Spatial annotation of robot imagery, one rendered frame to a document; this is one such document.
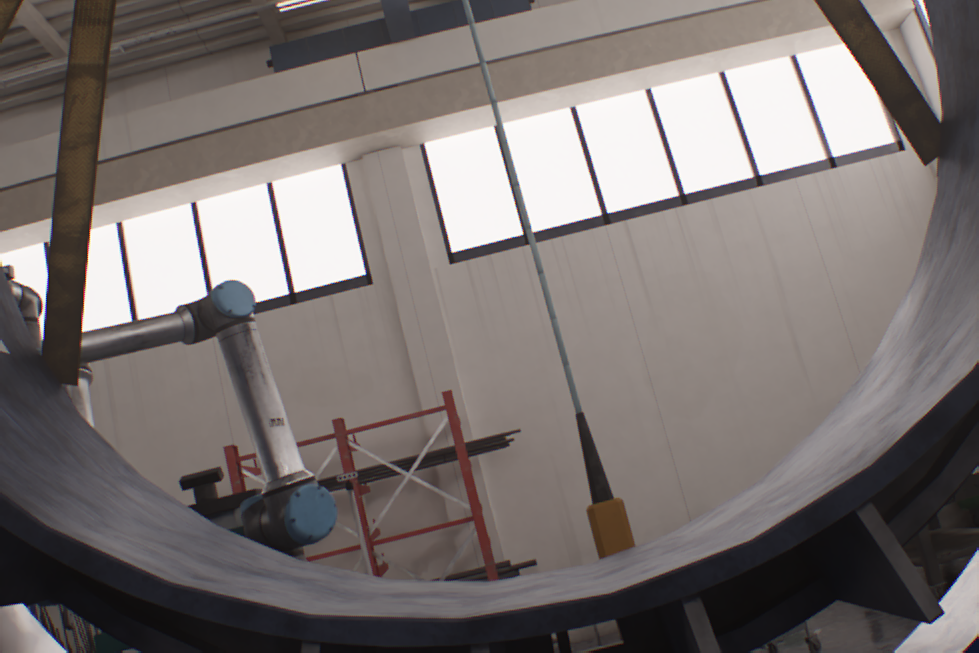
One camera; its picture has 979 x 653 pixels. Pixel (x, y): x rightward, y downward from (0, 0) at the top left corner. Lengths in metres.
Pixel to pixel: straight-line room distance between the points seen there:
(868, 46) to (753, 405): 10.34
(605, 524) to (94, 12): 1.49
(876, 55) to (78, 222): 1.62
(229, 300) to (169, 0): 9.96
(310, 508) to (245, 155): 9.94
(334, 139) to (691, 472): 5.78
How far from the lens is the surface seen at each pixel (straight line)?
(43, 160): 13.35
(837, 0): 2.14
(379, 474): 11.10
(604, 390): 12.06
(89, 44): 2.15
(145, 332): 2.83
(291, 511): 2.67
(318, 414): 12.22
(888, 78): 2.14
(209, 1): 12.71
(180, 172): 12.60
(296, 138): 12.36
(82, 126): 2.11
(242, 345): 2.76
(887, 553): 1.28
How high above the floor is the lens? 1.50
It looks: 13 degrees up
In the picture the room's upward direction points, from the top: 15 degrees counter-clockwise
